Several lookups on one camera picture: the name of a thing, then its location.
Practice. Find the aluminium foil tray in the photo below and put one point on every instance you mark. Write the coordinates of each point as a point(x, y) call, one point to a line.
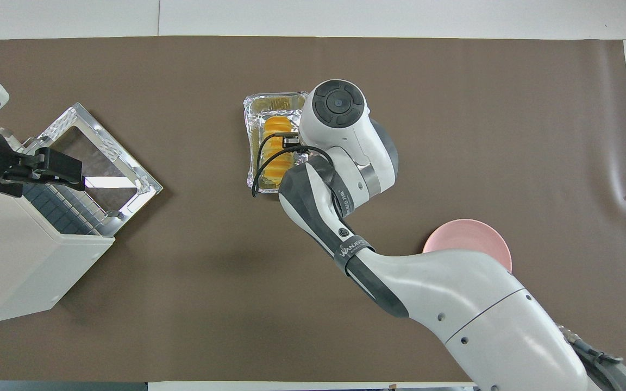
point(258, 106)

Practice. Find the sliced yellow bread loaf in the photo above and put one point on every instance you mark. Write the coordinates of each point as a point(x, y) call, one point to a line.
point(275, 127)

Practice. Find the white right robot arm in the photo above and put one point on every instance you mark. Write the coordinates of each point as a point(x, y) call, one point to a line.
point(481, 315)

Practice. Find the glass oven door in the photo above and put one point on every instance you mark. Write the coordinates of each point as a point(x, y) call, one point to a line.
point(101, 163)

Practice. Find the cream toaster oven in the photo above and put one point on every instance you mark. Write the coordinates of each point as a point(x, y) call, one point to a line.
point(19, 260)

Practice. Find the brown table mat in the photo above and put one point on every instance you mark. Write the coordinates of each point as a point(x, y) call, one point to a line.
point(182, 304)

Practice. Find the pink round plate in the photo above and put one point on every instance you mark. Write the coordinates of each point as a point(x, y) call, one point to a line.
point(465, 236)

